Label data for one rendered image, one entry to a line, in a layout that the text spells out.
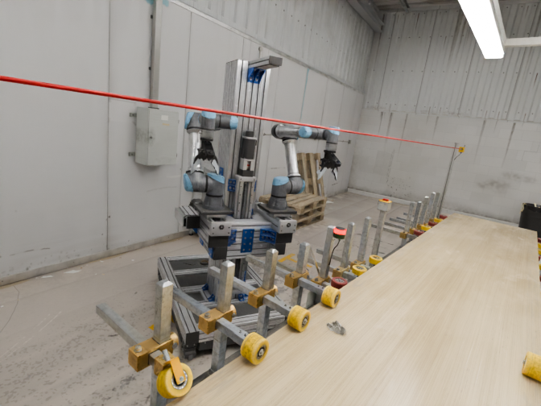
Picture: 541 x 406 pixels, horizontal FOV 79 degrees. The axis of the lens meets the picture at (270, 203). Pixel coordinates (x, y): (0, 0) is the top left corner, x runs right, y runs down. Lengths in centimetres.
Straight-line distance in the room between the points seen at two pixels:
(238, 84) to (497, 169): 792
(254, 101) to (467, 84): 774
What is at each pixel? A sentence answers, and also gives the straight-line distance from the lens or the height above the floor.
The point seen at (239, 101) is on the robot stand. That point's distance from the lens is 236.
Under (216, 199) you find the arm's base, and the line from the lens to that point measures 219.
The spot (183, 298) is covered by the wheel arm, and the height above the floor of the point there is 96.
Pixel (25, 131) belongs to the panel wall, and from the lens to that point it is 345.
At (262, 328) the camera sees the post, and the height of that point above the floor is 79.
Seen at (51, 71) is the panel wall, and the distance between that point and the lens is 353.
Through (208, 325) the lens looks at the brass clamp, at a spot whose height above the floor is 96.
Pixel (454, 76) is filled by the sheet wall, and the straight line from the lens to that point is 976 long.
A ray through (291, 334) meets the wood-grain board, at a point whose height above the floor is 90.
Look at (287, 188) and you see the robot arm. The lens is 240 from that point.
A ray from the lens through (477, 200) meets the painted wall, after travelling 957.
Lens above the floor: 162
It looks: 13 degrees down
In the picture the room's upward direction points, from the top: 7 degrees clockwise
